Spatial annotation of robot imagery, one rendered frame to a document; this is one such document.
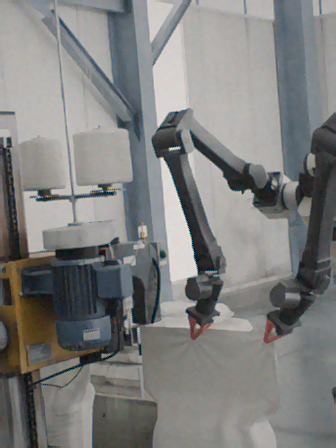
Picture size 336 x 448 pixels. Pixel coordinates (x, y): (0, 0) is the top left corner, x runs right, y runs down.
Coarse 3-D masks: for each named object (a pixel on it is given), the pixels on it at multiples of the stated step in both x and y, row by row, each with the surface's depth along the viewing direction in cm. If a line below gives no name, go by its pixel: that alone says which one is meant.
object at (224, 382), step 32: (160, 352) 257; (192, 352) 249; (224, 352) 241; (256, 352) 233; (160, 384) 258; (192, 384) 251; (224, 384) 242; (256, 384) 234; (160, 416) 252; (192, 416) 245; (224, 416) 239; (256, 416) 234
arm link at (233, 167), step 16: (176, 112) 236; (192, 112) 234; (160, 128) 233; (176, 128) 228; (192, 128) 235; (160, 144) 231; (176, 144) 228; (208, 144) 242; (224, 160) 248; (240, 160) 254; (224, 176) 258; (240, 176) 254; (256, 176) 255
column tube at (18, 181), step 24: (0, 120) 235; (0, 168) 234; (0, 192) 234; (0, 216) 234; (24, 216) 240; (0, 240) 233; (24, 240) 240; (0, 288) 233; (0, 384) 237; (24, 384) 238; (0, 408) 238; (24, 408) 238; (0, 432) 239; (24, 432) 238
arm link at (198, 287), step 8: (224, 256) 240; (216, 264) 239; (224, 264) 240; (200, 272) 244; (208, 272) 242; (216, 272) 239; (224, 272) 241; (192, 280) 235; (200, 280) 236; (192, 288) 235; (200, 288) 234; (208, 288) 237; (192, 296) 235; (200, 296) 234; (208, 296) 238
